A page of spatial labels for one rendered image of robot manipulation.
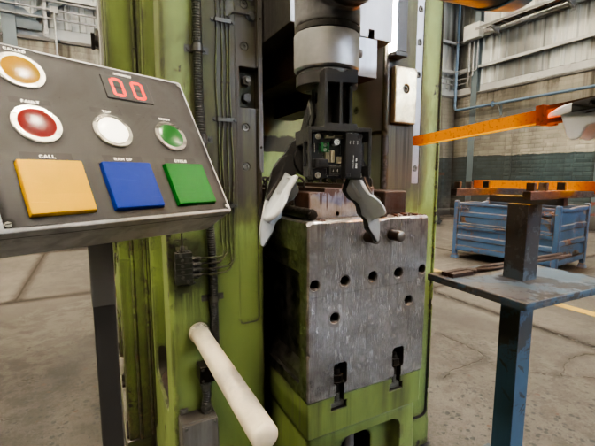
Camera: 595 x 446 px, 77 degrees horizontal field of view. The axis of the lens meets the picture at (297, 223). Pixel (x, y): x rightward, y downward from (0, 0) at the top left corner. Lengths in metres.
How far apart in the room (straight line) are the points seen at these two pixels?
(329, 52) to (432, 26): 1.04
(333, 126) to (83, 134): 0.37
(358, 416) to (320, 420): 0.12
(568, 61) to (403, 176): 8.42
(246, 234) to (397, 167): 0.55
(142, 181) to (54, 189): 0.12
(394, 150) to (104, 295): 0.92
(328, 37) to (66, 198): 0.37
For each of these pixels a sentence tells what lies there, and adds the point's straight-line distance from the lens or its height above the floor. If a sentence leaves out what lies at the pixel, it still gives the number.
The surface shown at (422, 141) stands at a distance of 0.99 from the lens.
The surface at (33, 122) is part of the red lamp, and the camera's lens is 0.61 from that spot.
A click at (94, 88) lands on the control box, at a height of 1.15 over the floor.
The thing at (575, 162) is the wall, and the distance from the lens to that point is 9.05.
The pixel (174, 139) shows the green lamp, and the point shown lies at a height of 1.08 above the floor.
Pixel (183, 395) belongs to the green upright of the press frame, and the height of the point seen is 0.46.
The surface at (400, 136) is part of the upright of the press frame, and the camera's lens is 1.28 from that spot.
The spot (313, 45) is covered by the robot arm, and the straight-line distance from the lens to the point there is 0.44.
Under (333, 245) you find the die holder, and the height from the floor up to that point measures 0.86.
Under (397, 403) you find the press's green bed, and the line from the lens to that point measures 1.21.
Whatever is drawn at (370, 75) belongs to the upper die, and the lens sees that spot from 1.05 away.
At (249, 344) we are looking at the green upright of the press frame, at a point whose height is 0.56.
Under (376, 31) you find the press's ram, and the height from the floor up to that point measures 1.39.
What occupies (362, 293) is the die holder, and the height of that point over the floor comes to 0.73.
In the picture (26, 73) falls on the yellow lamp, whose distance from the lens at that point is 0.66.
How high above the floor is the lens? 1.02
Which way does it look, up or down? 7 degrees down
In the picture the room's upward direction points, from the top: straight up
